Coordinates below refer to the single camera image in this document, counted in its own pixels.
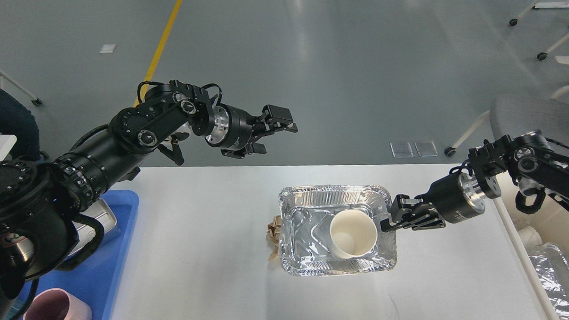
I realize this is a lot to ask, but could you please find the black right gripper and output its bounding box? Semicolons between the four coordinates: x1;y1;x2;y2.
380;171;487;232

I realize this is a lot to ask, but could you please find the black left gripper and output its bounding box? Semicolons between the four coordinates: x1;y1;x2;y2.
205;105;298;159

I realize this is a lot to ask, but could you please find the white paper cup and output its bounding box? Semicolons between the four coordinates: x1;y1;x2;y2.
329;209;378;259

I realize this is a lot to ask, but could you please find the aluminium foil tray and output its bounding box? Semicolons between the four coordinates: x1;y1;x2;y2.
278;185;397;277

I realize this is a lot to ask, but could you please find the square stainless steel dish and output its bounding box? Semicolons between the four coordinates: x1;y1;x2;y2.
66;199;121;260

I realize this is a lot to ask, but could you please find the pink mug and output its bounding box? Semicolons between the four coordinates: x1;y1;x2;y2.
23;287;93;320

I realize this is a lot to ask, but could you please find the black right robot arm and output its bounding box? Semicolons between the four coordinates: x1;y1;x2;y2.
380;130;569;232

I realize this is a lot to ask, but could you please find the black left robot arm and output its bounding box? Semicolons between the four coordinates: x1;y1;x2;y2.
0;80;297;320

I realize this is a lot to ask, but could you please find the left floor socket plate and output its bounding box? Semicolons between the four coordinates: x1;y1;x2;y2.
390;141;414;159

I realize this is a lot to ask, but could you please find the floor socket plate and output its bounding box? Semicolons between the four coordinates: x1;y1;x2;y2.
390;141;414;159
414;140;438;157

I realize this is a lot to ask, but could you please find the right floor socket plate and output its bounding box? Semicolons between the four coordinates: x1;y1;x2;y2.
414;140;438;157

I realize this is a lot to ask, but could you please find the crumpled brown paper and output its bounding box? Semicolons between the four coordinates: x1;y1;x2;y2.
266;215;282;261

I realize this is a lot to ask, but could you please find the white cup in bin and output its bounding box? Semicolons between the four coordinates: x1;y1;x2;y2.
517;226;543;248

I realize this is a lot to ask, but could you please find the beige plastic bin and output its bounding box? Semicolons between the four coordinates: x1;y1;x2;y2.
493;167;569;320

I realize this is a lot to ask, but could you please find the grey office chair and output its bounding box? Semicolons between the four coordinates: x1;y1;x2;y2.
445;95;569;157

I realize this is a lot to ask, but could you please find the foil tray in bin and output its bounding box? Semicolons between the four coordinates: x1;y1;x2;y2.
525;242;569;320

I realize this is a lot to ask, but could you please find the white chair legs background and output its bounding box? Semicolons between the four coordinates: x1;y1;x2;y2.
508;0;569;103

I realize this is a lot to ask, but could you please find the blue plastic tray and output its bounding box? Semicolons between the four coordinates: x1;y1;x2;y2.
37;190;139;320

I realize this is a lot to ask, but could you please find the seated person in jeans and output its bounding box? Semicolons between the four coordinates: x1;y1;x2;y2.
0;88;48;162

